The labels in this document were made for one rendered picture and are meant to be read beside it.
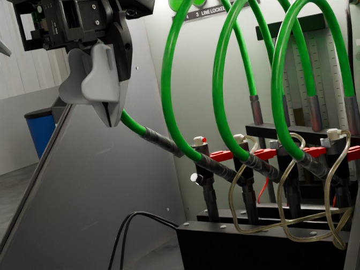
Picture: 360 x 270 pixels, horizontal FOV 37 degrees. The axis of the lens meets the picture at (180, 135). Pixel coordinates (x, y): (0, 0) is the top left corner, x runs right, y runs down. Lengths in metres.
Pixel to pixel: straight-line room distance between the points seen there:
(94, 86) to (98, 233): 0.65
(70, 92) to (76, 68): 0.03
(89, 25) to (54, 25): 0.04
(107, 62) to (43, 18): 0.08
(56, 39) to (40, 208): 0.58
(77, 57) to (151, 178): 0.72
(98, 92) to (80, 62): 0.05
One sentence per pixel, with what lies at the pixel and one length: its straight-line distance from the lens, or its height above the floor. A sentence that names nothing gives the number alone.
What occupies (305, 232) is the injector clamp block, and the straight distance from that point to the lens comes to 0.83.
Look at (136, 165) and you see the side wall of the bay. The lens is 1.25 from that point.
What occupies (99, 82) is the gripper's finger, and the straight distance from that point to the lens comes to 0.57.
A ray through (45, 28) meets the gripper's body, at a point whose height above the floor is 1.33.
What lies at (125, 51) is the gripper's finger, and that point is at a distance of 0.57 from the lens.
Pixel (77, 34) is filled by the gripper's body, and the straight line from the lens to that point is 0.54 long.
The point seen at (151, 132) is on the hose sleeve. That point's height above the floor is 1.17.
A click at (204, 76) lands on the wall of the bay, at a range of 1.23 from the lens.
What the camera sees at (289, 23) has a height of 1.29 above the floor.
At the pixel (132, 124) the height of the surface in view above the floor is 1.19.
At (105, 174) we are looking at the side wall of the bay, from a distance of 1.18.
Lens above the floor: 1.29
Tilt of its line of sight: 10 degrees down
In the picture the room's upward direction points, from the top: 12 degrees counter-clockwise
